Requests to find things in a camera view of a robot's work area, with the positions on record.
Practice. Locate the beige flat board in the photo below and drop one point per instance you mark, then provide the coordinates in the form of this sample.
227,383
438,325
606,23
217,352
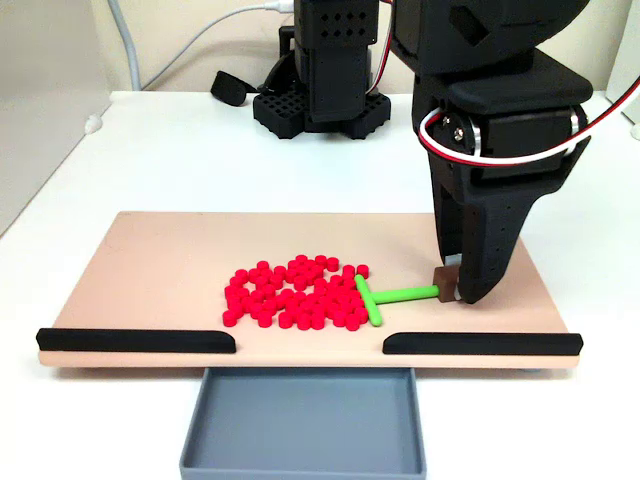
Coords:
150,280

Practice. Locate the red granules pile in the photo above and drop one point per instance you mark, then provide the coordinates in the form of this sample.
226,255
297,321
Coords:
300,305

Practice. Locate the green T pusher brown block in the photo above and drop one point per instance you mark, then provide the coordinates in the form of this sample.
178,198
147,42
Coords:
400,295

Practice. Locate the black edge rail strip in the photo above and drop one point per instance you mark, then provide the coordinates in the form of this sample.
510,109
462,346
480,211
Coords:
130,341
480,344

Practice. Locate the grey tray container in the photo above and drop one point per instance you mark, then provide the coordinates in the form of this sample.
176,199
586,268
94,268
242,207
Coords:
305,425

